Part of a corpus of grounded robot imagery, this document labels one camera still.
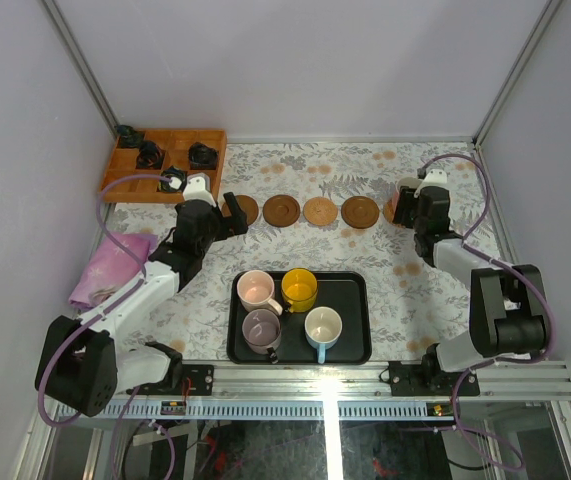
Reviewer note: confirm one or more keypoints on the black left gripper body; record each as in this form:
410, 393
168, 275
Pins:
223, 222

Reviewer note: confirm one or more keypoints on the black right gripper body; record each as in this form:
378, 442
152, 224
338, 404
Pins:
419, 226

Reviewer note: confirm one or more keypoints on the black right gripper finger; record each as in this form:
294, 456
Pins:
413, 214
399, 213

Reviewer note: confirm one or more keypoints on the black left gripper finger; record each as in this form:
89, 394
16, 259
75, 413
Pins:
223, 233
236, 222

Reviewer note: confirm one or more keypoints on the brown wooden coaster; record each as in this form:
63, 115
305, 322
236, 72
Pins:
249, 206
281, 211
360, 212

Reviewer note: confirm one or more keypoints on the blue mug cream inside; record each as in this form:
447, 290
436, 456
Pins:
322, 327

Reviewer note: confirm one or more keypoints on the pink mug cream inside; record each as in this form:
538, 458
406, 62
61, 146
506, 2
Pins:
406, 182

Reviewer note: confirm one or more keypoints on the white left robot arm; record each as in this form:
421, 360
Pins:
81, 364

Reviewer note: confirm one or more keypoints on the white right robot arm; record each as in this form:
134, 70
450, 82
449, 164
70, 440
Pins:
508, 316

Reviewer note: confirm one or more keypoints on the yellow glass cup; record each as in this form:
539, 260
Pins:
299, 289

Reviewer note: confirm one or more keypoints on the light pink mug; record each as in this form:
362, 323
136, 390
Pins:
256, 290

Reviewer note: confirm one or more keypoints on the dark rolled fabric bundle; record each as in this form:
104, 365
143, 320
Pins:
150, 156
128, 137
202, 157

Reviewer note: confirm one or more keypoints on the orange wooden divided tray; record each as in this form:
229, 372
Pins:
174, 144

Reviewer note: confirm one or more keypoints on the black serving tray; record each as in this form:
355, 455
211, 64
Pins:
343, 291

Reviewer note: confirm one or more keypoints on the purple patterned cloth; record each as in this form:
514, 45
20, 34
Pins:
110, 268

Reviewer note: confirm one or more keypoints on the mauve mug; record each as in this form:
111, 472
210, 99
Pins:
262, 331

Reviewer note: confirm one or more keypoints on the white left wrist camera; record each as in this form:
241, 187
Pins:
197, 187

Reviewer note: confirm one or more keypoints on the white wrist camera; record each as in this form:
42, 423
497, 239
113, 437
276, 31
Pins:
197, 187
434, 177

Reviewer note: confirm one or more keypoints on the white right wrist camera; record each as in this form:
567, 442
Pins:
434, 177

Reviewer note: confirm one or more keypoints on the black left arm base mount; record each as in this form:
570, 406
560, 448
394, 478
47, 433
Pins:
188, 380

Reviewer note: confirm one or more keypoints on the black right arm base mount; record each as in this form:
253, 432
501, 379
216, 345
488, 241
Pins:
435, 375

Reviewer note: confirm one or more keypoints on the aluminium front frame rail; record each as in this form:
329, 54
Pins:
545, 381

